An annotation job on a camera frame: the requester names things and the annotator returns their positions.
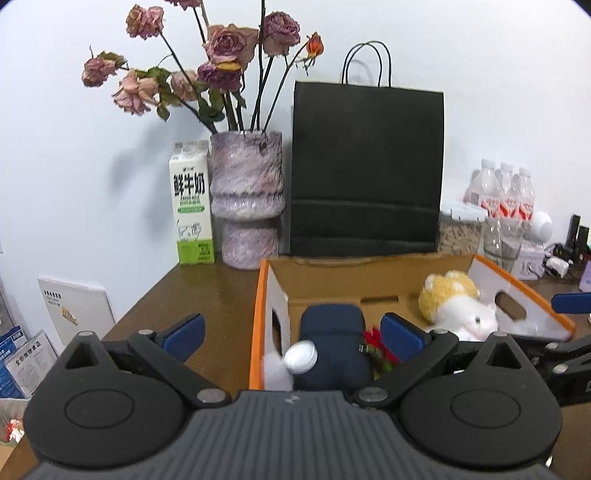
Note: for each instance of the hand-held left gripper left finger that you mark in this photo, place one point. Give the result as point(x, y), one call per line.
point(184, 337)

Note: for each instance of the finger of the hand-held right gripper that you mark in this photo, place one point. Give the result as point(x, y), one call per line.
point(554, 353)
point(572, 303)

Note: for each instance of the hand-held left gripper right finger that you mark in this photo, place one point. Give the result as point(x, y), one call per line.
point(401, 337)

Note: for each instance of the red and green wrapper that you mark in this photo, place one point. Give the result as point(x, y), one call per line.
point(376, 348)

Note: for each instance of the white and yellow plush toy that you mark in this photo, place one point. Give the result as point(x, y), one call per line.
point(455, 304)

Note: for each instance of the navy zip case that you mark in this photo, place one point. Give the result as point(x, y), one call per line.
point(332, 341)

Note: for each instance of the red cardboard box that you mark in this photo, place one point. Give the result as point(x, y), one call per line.
point(323, 281)

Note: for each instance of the white round lid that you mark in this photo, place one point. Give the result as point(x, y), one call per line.
point(301, 357)

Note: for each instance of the wooden desktop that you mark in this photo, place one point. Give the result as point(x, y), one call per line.
point(207, 295)

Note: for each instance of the purple tissue pack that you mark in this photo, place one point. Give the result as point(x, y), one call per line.
point(586, 277)

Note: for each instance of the white charger adapter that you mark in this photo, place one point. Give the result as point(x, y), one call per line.
point(557, 266)

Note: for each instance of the white tin box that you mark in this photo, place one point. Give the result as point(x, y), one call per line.
point(531, 263)

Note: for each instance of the black upright device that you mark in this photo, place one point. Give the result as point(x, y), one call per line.
point(579, 235)

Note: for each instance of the white round speaker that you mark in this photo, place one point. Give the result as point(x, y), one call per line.
point(542, 226)

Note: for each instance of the clear glass cup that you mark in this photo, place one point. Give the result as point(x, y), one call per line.
point(501, 240)

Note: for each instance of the white flat box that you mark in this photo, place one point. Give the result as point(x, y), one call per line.
point(76, 309)

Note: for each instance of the pink label water bottle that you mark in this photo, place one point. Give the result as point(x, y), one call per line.
point(507, 194)
point(526, 196)
point(482, 189)

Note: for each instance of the clear container of nuts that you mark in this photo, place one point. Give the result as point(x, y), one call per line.
point(459, 233)

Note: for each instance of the white and green milk carton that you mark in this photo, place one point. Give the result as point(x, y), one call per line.
point(191, 207)

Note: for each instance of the purple marbled vase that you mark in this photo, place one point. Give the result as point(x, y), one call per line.
point(247, 194)

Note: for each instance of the blue and white boxes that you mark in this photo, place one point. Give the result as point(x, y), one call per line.
point(23, 364)

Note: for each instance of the black paper bag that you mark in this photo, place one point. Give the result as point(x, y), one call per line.
point(364, 161)

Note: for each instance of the dried rose bouquet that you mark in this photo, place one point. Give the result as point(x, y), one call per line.
point(228, 44)

